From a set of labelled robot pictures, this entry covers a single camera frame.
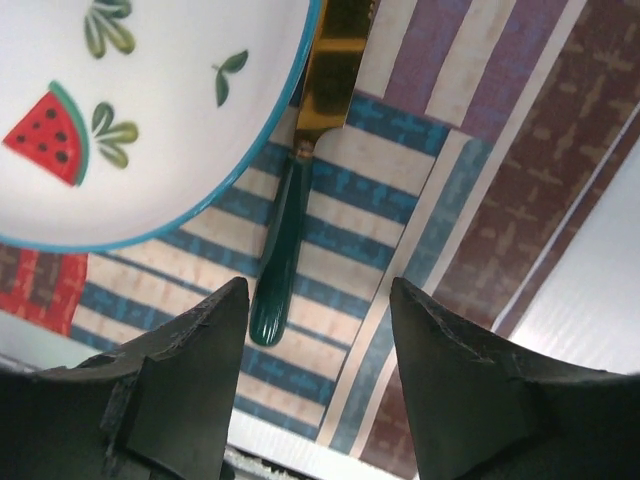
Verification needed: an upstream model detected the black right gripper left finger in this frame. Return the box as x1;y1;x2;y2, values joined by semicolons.
1;277;249;479

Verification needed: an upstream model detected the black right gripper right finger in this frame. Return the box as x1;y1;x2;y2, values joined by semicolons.
390;278;639;479

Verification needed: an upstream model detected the striped patchwork placemat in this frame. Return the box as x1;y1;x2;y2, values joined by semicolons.
1;1;639;479

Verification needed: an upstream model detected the white watermelon pattern plate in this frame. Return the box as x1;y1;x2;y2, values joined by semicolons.
1;1;321;253

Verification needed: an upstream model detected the gold knife green handle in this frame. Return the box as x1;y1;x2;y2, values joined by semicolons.
249;0;376;347

